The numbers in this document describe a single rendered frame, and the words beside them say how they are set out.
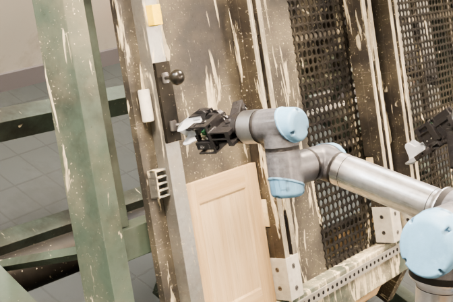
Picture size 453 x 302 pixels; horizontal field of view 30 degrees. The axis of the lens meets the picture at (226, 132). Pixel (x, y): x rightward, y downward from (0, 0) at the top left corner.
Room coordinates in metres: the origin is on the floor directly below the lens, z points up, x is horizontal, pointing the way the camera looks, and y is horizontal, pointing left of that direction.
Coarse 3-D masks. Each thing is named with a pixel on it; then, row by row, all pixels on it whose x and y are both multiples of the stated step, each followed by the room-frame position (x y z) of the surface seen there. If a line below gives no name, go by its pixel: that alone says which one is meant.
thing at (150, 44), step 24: (144, 0) 1.94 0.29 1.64; (144, 24) 1.92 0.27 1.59; (144, 48) 1.91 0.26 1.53; (144, 72) 1.90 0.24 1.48; (168, 144) 1.84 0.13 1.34; (168, 168) 1.81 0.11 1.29; (168, 216) 1.79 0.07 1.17; (192, 240) 1.79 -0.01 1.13; (192, 264) 1.76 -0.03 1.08; (192, 288) 1.73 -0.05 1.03
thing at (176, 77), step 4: (172, 72) 1.80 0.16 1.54; (176, 72) 1.80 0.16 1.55; (180, 72) 1.80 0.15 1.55; (164, 76) 1.88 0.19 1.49; (168, 76) 1.86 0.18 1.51; (172, 76) 1.79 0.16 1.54; (176, 76) 1.79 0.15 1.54; (180, 76) 1.80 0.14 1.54; (184, 76) 1.81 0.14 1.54; (164, 80) 1.88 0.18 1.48; (168, 80) 1.89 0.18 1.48; (172, 80) 1.79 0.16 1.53; (176, 80) 1.79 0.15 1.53; (180, 80) 1.80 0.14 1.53; (176, 84) 1.80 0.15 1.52
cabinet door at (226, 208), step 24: (240, 168) 2.05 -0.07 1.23; (192, 192) 1.87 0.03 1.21; (216, 192) 1.94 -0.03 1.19; (240, 192) 2.02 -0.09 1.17; (192, 216) 1.84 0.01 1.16; (216, 216) 1.91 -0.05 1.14; (240, 216) 1.99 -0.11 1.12; (216, 240) 1.88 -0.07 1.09; (240, 240) 1.95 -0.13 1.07; (264, 240) 2.03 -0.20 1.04; (216, 264) 1.85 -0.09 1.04; (240, 264) 1.92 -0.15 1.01; (264, 264) 2.00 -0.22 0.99; (216, 288) 1.82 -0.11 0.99; (240, 288) 1.89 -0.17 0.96; (264, 288) 1.96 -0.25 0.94
